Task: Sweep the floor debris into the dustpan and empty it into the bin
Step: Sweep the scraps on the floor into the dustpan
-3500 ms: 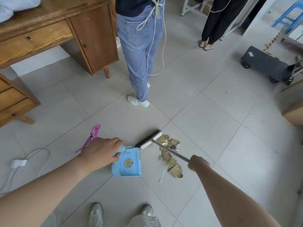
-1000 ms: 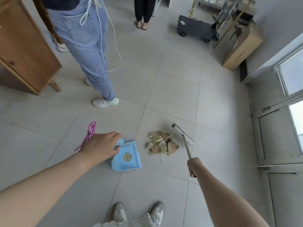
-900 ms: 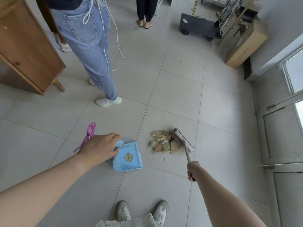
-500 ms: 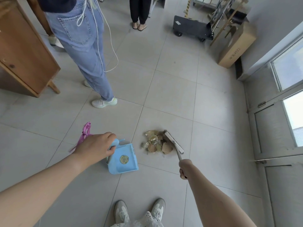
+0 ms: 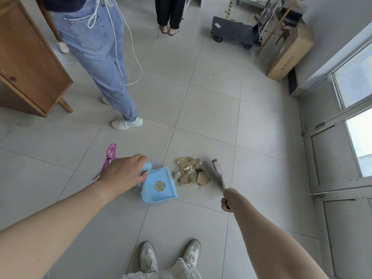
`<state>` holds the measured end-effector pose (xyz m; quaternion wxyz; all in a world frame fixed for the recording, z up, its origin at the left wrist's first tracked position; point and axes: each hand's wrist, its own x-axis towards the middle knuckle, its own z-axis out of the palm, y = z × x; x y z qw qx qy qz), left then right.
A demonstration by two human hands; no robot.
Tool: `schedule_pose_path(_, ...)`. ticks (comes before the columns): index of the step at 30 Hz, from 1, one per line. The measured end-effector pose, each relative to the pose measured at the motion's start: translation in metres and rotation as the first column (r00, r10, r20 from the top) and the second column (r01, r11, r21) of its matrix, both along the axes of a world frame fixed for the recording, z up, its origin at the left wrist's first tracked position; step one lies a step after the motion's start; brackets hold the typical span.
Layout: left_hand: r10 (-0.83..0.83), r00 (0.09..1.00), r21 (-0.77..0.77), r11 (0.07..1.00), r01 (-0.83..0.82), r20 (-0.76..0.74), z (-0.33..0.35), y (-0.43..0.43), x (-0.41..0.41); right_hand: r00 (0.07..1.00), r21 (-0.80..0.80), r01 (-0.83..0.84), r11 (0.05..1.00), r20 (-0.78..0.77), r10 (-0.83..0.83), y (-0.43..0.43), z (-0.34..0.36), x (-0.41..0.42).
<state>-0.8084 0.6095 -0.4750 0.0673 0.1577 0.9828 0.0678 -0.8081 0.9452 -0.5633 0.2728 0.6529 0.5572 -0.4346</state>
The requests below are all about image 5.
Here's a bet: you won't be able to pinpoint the person's right hand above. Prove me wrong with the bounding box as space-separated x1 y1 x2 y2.
220 188 243 213

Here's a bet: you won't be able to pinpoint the person's left hand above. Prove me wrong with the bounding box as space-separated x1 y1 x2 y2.
97 154 150 198

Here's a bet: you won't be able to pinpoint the white hand brush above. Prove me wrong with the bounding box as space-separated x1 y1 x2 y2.
211 159 231 209

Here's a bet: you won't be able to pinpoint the blue plastic dustpan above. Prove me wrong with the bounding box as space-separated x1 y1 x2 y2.
138 162 178 204

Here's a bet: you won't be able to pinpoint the person's right forearm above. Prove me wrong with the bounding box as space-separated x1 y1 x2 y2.
231 191 329 279

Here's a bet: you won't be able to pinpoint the person's left forearm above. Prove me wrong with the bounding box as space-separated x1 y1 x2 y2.
0 179 117 279

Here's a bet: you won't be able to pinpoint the pink plastic clip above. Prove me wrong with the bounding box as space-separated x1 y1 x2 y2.
92 143 117 181

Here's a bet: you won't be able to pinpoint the white sneaker with green heel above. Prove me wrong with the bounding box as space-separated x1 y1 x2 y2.
111 116 143 131

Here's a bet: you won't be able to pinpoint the pile of wrappers and scraps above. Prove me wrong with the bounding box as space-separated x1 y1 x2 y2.
173 156 210 188

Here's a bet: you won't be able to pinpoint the person's right grey sneaker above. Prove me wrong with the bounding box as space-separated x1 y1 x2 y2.
183 239 202 271

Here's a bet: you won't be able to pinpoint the person's grey sneaker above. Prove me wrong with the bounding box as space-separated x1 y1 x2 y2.
183 239 202 271
138 241 159 274

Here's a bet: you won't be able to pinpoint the person's white lace garment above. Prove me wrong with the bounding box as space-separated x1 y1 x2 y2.
122 257 203 279

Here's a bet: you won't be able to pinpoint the person's left grey sneaker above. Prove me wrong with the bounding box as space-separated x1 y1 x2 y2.
138 241 159 274

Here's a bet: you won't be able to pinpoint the grey panelled door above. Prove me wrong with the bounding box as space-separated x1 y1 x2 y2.
299 106 372 279

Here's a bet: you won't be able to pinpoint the wooden cabinet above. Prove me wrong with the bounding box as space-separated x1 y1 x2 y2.
0 0 74 118

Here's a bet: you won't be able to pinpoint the black platform cart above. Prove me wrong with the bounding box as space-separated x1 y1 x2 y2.
211 16 263 50

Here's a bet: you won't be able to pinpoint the long cardboard box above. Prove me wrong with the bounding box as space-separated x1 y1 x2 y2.
266 24 315 82

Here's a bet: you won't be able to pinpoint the yellow black striped tape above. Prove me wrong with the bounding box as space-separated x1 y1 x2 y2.
223 0 234 19

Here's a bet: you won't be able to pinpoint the window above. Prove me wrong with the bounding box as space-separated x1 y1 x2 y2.
331 33 372 111

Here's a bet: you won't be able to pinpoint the wooden sticks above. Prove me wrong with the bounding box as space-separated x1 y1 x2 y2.
257 0 304 54

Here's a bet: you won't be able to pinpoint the white cable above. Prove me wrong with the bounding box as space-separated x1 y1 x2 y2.
87 0 143 86

